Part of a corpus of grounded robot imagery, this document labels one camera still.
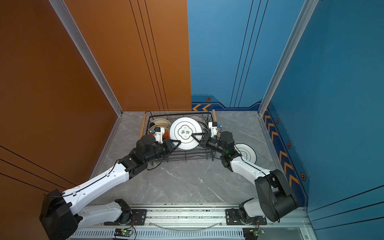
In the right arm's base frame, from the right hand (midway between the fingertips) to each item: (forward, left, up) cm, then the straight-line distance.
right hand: (191, 137), depth 77 cm
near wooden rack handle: (+23, -13, -4) cm, 27 cm away
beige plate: (+16, +23, -9) cm, 29 cm away
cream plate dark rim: (+20, +21, -9) cm, 30 cm away
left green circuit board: (-38, +32, -24) cm, 55 cm away
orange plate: (-2, +12, +5) cm, 13 cm away
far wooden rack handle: (+11, +29, -4) cm, 31 cm away
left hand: (-3, +4, +2) cm, 6 cm away
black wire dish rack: (+4, +5, +4) cm, 8 cm away
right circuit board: (-38, -29, -26) cm, 54 cm away
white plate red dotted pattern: (+22, -3, -9) cm, 24 cm away
